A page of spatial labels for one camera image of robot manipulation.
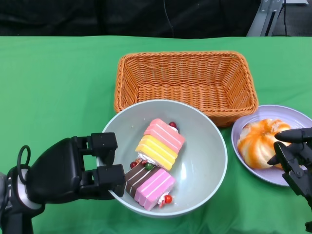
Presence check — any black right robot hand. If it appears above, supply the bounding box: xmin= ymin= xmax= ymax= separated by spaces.
xmin=267 ymin=128 xmax=312 ymax=203

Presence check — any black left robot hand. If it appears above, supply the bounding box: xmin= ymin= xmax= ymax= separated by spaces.
xmin=26 ymin=132 xmax=126 ymax=204

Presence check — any white orange striped bun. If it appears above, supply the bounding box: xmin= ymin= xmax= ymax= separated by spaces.
xmin=236 ymin=118 xmax=292 ymax=169

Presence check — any grey-green round bowl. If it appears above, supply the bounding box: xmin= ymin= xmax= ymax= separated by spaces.
xmin=96 ymin=99 xmax=229 ymax=218

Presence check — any brown pink layered cake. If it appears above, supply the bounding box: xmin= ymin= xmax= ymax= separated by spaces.
xmin=124 ymin=167 xmax=176 ymax=212

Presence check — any pink yellow layered cake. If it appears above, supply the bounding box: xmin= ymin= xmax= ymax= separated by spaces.
xmin=135 ymin=118 xmax=186 ymax=171

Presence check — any white round plate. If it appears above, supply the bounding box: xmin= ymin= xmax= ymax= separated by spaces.
xmin=231 ymin=104 xmax=312 ymax=187

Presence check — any orange wicker basket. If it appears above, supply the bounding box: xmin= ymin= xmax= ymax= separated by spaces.
xmin=114 ymin=50 xmax=259 ymax=127

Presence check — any green tablecloth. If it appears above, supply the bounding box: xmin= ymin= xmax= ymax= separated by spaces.
xmin=0 ymin=36 xmax=312 ymax=234

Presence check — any black backdrop cloth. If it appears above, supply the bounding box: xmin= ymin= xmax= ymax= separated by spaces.
xmin=0 ymin=0 xmax=262 ymax=39

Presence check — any thin black cable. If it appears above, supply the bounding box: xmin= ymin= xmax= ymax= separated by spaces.
xmin=282 ymin=0 xmax=289 ymax=37

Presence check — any grey metal stand frame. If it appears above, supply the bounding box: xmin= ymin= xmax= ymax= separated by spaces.
xmin=246 ymin=0 xmax=309 ymax=37

